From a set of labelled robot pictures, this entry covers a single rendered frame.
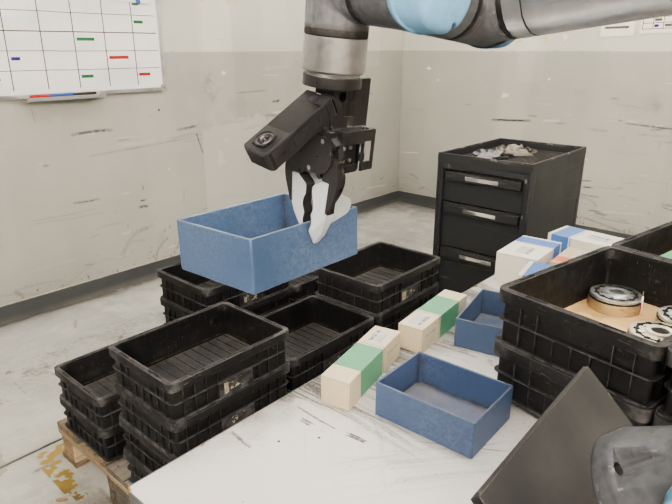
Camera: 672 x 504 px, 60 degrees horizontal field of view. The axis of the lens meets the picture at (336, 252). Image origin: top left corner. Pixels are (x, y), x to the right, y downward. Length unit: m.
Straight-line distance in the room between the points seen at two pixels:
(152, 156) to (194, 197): 0.40
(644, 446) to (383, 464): 0.47
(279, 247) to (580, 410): 0.39
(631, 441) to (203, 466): 0.65
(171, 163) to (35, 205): 0.83
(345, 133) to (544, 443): 0.40
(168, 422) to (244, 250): 0.89
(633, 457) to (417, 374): 0.62
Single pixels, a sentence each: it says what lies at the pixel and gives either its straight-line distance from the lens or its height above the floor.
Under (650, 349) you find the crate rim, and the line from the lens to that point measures 1.00.
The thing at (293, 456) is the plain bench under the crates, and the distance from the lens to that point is 1.04.
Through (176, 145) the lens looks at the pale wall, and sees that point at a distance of 3.73.
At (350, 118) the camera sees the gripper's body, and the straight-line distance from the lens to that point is 0.74.
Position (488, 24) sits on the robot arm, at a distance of 0.70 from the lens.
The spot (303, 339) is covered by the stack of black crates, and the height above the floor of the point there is 0.38.
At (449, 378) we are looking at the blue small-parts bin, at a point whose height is 0.74.
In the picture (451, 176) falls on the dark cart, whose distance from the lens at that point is 2.70.
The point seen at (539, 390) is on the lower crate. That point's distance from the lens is 1.15.
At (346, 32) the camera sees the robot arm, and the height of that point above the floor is 1.36.
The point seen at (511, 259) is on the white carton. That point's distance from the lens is 1.74.
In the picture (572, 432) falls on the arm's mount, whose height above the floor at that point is 0.96.
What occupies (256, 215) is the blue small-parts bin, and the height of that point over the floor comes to 1.11.
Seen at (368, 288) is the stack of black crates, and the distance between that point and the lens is 1.98.
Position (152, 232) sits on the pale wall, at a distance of 3.72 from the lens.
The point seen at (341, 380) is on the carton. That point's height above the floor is 0.76.
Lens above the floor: 1.35
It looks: 19 degrees down
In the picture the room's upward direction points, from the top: straight up
